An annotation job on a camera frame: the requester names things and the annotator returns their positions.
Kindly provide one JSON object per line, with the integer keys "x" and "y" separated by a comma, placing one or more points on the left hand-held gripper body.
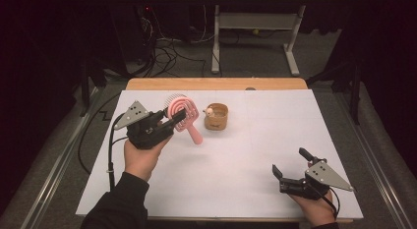
{"x": 144, "y": 134}

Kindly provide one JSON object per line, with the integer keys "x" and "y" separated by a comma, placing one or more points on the white sheet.
{"x": 246, "y": 173}

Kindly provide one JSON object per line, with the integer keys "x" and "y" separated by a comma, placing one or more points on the dark metal stand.
{"x": 87, "y": 88}
{"x": 354, "y": 91}

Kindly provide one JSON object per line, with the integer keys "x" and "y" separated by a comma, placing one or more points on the white metal desk frame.
{"x": 259, "y": 21}

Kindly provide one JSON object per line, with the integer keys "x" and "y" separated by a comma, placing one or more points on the yellow-green ball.
{"x": 255, "y": 31}

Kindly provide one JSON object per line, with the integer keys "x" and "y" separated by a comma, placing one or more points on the metal floor rail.
{"x": 59, "y": 163}
{"x": 377, "y": 163}

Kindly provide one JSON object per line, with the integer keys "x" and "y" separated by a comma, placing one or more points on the cream bear figure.
{"x": 209, "y": 112}

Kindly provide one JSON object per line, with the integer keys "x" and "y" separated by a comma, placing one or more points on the person's right hand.
{"x": 318, "y": 211}

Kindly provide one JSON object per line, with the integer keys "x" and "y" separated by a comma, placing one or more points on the pink hairbrush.
{"x": 196, "y": 137}

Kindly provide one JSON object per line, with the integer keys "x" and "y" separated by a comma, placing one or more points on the person's left hand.
{"x": 141, "y": 163}

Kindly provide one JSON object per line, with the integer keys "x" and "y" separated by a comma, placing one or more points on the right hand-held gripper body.
{"x": 314, "y": 180}

